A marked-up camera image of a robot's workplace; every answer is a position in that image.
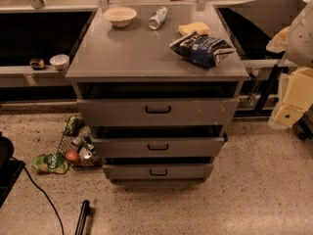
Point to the blue chip bag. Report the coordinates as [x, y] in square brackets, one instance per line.
[202, 50]

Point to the dark tape measure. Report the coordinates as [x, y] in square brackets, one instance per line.
[37, 64]

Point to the can in basket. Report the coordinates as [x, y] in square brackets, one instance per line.
[86, 155]

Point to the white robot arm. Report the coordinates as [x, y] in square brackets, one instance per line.
[295, 89]

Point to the grey bottom drawer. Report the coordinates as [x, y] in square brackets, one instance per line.
[157, 171]

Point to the green bag on basket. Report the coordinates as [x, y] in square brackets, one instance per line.
[74, 123]

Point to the wire floor basket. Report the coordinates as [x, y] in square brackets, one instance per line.
[74, 142]

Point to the yellow sponge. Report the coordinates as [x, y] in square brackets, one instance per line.
[199, 28]

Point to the grey drawer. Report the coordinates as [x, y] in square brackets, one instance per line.
[158, 147]
[157, 171]
[158, 112]

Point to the red apple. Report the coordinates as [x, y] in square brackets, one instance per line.
[72, 156]

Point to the black device at left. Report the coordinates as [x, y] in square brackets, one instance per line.
[10, 169]

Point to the grey drawer cabinet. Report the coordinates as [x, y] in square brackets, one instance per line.
[136, 62]

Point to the green snack pouch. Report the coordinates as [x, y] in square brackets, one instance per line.
[52, 163]

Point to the grey middle drawer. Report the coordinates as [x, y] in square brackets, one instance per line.
[158, 147]

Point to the white paper bowl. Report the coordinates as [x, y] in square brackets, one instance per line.
[120, 16]

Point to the grey top drawer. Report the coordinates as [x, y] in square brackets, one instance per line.
[158, 112]

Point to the black metal pole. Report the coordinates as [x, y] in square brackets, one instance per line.
[84, 212]

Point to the black tray stand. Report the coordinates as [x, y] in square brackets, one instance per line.
[251, 26]

